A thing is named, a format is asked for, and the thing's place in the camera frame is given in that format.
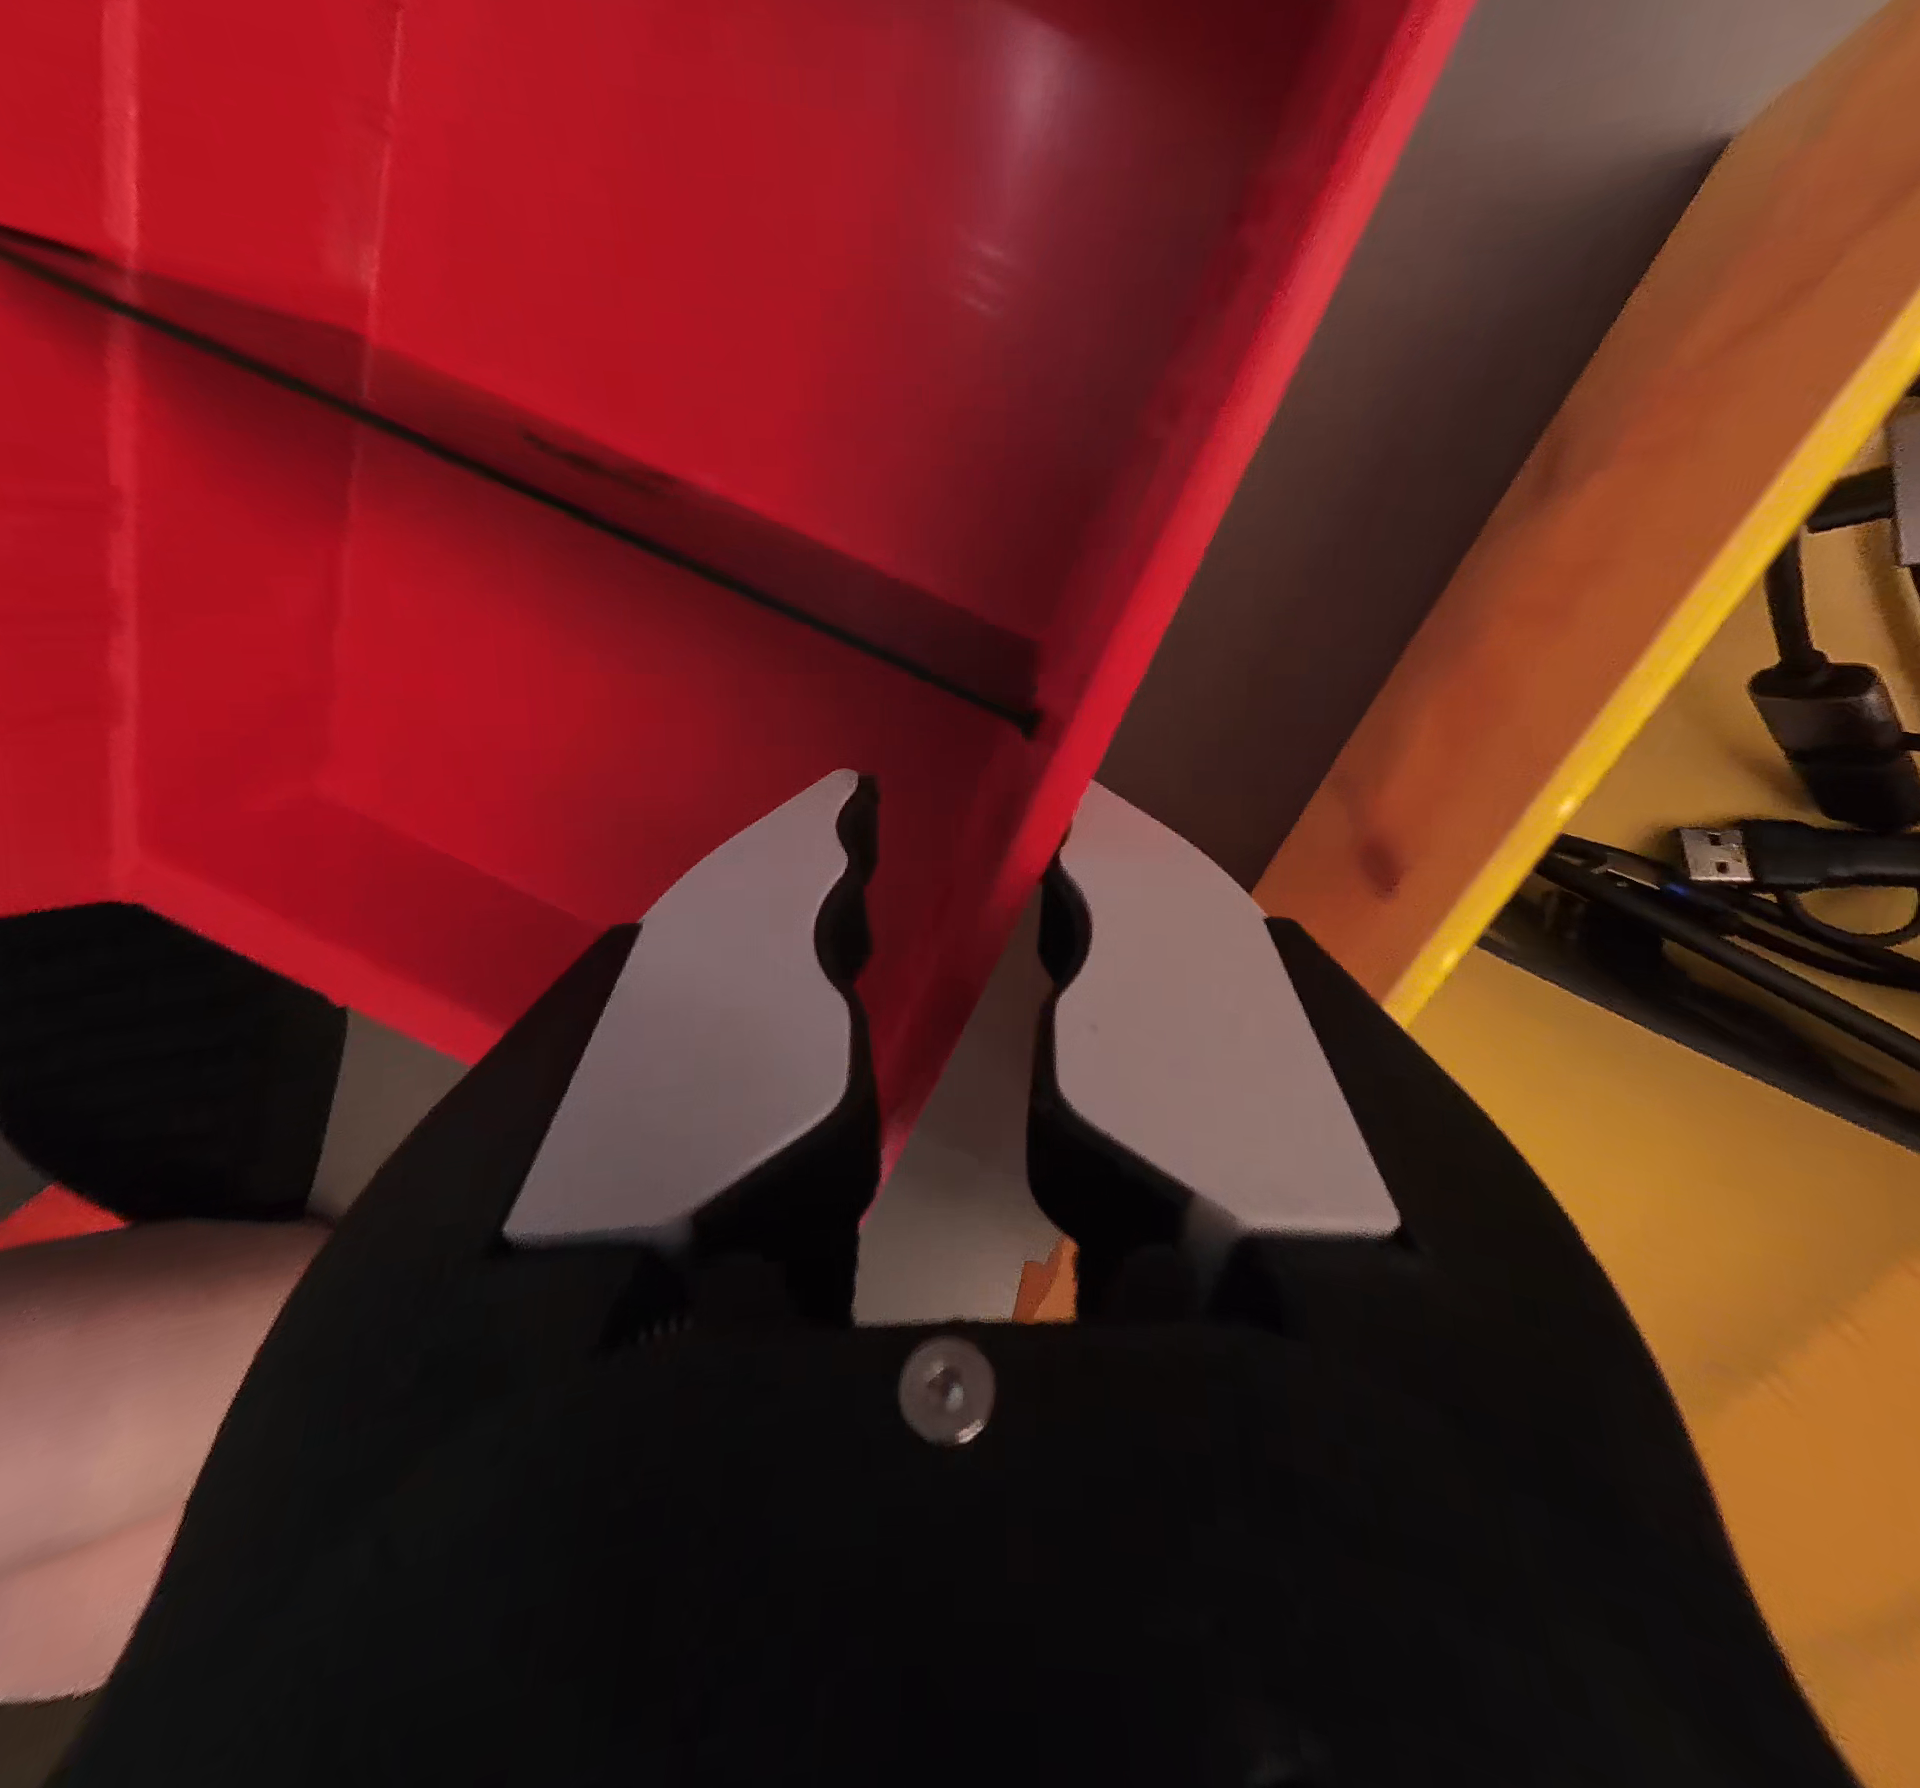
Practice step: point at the black fabric pad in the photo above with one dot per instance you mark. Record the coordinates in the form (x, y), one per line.
(151, 1069)

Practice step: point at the yellow plastic bin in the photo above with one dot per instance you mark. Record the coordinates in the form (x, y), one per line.
(1575, 543)

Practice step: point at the person's left forearm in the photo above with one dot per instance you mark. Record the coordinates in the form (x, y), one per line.
(106, 1443)

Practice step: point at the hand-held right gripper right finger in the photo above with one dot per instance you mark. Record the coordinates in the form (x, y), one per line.
(1202, 1069)

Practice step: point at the red plastic bin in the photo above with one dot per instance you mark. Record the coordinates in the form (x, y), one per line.
(676, 168)

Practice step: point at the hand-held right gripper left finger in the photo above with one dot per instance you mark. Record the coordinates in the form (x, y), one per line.
(706, 1069)

